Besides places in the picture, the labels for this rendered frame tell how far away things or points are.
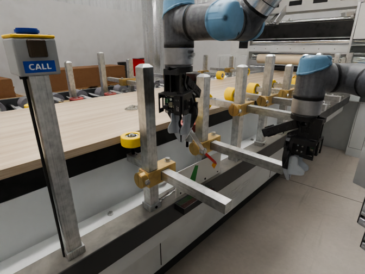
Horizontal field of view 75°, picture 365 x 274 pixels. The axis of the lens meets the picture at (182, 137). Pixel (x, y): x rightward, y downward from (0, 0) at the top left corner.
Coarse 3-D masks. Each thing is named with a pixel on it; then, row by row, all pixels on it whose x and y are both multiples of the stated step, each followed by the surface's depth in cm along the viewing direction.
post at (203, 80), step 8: (200, 80) 81; (208, 80) 82; (200, 88) 82; (208, 88) 83; (200, 96) 83; (208, 96) 84; (200, 104) 84; (208, 104) 85; (200, 112) 85; (208, 112) 86; (200, 120) 86; (208, 120) 87; (200, 128) 87; (208, 128) 88; (200, 136) 88
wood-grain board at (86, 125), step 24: (120, 96) 153; (216, 96) 153; (0, 120) 103; (24, 120) 103; (72, 120) 103; (96, 120) 103; (120, 120) 103; (168, 120) 103; (0, 144) 78; (24, 144) 78; (72, 144) 78; (96, 144) 80; (0, 168) 63; (24, 168) 66
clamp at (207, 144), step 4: (208, 136) 93; (212, 136) 93; (216, 136) 93; (220, 136) 94; (192, 140) 90; (208, 140) 89; (212, 140) 91; (220, 140) 95; (192, 144) 88; (196, 144) 87; (204, 144) 88; (208, 144) 90; (192, 148) 88; (196, 148) 87; (208, 148) 90; (192, 152) 89; (196, 152) 87
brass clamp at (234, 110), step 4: (232, 104) 103; (236, 104) 101; (240, 104) 101; (244, 104) 102; (248, 104) 104; (252, 104) 107; (228, 108) 104; (232, 108) 101; (236, 108) 100; (240, 108) 101; (244, 108) 103; (232, 112) 102; (236, 112) 100; (240, 112) 100; (244, 112) 104
